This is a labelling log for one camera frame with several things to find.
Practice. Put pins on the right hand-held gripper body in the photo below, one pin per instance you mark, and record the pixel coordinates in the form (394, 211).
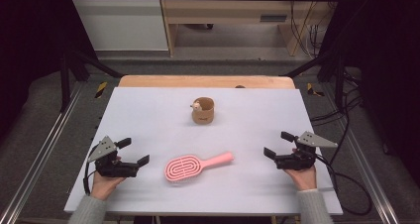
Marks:
(297, 161)

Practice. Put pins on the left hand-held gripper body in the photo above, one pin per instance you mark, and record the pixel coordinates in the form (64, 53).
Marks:
(112, 169)

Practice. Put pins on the pink hairbrush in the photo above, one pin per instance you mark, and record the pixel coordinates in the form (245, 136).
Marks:
(185, 168)

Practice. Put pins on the brown holder with bear figure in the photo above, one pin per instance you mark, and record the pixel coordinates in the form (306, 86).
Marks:
(203, 111)

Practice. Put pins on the person's right hand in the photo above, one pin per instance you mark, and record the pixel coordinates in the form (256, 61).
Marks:
(303, 178)

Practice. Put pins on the person's left hand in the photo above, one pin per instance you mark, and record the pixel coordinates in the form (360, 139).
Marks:
(103, 186)

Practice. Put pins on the white board mat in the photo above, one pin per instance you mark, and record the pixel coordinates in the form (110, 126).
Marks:
(231, 131)

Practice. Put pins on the yellow black tape strip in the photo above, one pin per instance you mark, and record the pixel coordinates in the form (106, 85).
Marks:
(101, 89)
(312, 90)

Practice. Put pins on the black metal stand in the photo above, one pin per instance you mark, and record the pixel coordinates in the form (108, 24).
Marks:
(66, 82)
(339, 82)

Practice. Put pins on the wooden table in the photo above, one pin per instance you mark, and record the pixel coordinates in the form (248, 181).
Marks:
(198, 81)

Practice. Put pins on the white cabinet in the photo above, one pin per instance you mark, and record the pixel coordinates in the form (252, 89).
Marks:
(122, 25)

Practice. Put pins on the dark curtain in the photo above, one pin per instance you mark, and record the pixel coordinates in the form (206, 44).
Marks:
(29, 45)
(389, 68)

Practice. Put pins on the aluminium floor rail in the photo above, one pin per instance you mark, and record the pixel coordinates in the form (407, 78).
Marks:
(39, 151)
(366, 171)

